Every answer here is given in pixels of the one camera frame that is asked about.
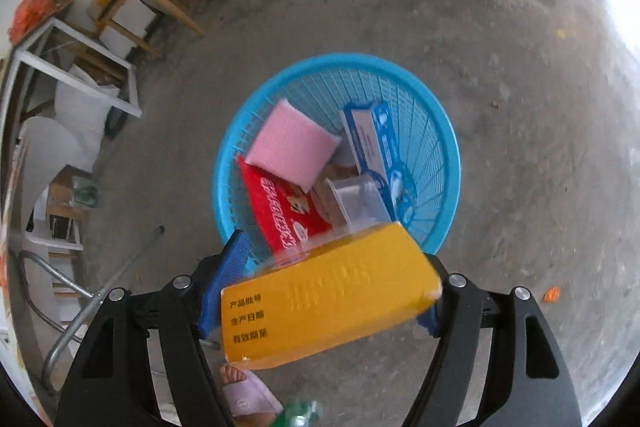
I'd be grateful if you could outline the yellow cardboard box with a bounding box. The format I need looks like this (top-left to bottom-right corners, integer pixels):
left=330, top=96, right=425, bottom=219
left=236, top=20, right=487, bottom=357
left=220, top=221, right=443, bottom=370

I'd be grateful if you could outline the clear plastic container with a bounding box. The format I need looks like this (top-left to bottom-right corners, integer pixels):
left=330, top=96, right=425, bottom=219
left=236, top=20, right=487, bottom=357
left=325, top=174, right=396, bottom=228

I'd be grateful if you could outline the blue white toothpaste box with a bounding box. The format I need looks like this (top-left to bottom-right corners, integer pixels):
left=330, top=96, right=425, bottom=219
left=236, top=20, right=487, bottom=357
left=340, top=101, right=416, bottom=218

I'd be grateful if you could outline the purple slipper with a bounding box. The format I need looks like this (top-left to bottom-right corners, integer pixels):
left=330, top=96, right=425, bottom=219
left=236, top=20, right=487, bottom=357
left=222, top=377, right=285, bottom=418

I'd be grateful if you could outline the blue plastic basket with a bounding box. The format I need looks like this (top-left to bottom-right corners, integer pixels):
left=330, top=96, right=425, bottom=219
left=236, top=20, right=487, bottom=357
left=214, top=53, right=462, bottom=268

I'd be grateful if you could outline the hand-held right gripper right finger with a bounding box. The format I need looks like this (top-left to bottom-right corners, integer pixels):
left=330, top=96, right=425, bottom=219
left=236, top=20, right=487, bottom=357
left=400, top=252, right=583, bottom=427

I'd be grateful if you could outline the green plastic bottle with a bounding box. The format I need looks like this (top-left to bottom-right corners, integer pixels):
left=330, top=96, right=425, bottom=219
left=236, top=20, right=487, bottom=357
left=280, top=399, right=321, bottom=427

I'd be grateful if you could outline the red snack bag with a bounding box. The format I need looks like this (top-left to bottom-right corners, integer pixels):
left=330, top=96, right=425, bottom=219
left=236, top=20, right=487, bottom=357
left=236, top=157, right=346, bottom=260

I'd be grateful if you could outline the orange plastic bag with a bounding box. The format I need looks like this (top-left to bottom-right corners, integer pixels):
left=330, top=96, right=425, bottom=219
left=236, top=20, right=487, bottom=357
left=10, top=0, right=56, bottom=42

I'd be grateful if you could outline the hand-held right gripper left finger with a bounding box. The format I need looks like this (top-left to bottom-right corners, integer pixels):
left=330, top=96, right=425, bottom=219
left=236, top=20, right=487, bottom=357
left=54, top=228, right=251, bottom=427

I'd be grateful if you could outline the white sack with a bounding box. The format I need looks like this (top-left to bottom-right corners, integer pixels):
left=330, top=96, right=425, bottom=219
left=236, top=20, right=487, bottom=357
left=54, top=64, right=121, bottom=152

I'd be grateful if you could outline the person's foot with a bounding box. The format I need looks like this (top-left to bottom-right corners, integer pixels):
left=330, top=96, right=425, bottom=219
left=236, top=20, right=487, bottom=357
left=220, top=364, right=248, bottom=385

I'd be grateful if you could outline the white foam box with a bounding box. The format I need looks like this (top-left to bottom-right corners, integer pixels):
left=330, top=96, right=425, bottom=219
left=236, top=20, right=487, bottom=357
left=87, top=0, right=156, bottom=52

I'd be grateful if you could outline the metal tube frame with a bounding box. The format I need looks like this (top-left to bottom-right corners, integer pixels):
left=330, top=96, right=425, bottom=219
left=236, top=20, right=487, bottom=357
left=20, top=226, right=166, bottom=388

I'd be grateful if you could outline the white desk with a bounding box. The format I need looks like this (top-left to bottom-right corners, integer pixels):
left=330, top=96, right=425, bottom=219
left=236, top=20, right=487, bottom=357
left=0, top=18, right=143, bottom=188

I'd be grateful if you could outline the pink sponge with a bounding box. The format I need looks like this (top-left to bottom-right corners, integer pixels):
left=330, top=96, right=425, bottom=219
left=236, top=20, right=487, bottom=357
left=245, top=99, right=343, bottom=188

